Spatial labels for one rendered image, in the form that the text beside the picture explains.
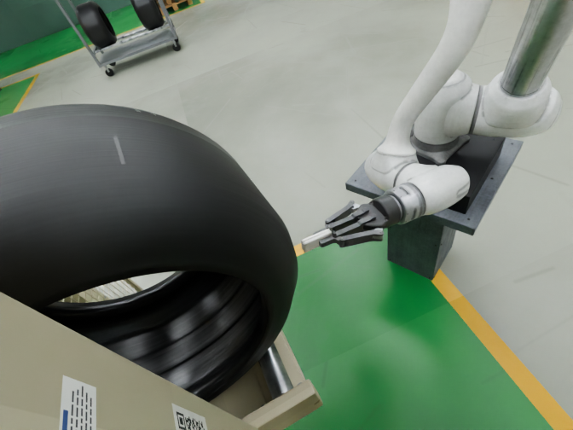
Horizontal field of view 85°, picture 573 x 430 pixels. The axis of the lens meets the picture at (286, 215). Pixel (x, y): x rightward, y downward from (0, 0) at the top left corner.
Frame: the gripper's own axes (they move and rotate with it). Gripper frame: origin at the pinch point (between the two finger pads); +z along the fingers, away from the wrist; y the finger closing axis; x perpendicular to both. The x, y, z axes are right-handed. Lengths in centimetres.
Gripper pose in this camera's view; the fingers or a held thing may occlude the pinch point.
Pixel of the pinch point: (316, 241)
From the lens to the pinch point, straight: 70.6
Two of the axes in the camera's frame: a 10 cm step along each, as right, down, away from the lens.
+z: -9.0, 3.6, -2.3
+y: 4.1, 6.1, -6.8
